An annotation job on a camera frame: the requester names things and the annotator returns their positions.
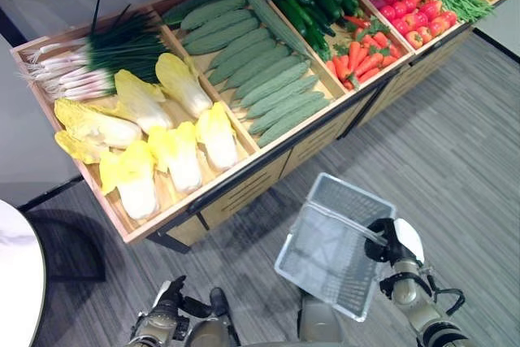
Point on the dark green bitter melon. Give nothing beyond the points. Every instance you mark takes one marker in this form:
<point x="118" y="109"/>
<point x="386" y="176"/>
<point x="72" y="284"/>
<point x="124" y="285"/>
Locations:
<point x="195" y="5"/>

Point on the green white scallion bunch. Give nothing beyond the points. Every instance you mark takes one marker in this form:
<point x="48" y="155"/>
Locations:
<point x="101" y="54"/>

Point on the wooden vegetable display stand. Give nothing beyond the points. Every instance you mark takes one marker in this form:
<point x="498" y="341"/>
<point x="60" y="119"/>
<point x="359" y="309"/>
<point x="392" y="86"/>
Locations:
<point x="260" y="184"/>

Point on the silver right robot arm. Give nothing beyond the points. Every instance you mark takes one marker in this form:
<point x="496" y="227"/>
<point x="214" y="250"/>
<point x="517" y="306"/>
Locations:
<point x="414" y="302"/>

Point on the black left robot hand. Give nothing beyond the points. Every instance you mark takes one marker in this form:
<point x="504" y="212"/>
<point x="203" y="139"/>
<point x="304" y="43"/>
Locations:
<point x="168" y="296"/>

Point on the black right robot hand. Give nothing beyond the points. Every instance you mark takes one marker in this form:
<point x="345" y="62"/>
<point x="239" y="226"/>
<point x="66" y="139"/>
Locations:
<point x="406" y="239"/>

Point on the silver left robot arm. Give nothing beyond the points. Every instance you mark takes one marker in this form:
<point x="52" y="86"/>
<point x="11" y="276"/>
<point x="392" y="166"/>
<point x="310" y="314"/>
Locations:
<point x="158" y="326"/>

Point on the white round table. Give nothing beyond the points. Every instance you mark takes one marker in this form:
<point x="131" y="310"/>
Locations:
<point x="18" y="274"/>

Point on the yellow white napa cabbage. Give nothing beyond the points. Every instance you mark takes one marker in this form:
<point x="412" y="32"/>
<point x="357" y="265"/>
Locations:
<point x="105" y="127"/>
<point x="142" y="103"/>
<point x="77" y="150"/>
<point x="180" y="160"/>
<point x="183" y="83"/>
<point x="134" y="184"/>
<point x="219" y="140"/>

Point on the red chili pepper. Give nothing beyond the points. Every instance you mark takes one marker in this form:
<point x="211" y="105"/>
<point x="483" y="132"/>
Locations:
<point x="357" y="21"/>

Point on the silver right robot leg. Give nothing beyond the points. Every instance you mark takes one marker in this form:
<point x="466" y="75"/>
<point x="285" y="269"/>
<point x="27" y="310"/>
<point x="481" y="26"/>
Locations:
<point x="317" y="322"/>

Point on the orange carrot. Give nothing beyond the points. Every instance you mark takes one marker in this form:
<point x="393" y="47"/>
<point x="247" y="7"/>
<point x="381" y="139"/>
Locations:
<point x="354" y="54"/>
<point x="369" y="75"/>
<point x="341" y="66"/>
<point x="367" y="64"/>
<point x="389" y="60"/>
<point x="332" y="68"/>
<point x="348" y="85"/>
<point x="381" y="39"/>

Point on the clear plastic shopping basket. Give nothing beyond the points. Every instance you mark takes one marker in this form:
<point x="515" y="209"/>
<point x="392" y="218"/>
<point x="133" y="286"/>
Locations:
<point x="325" y="249"/>

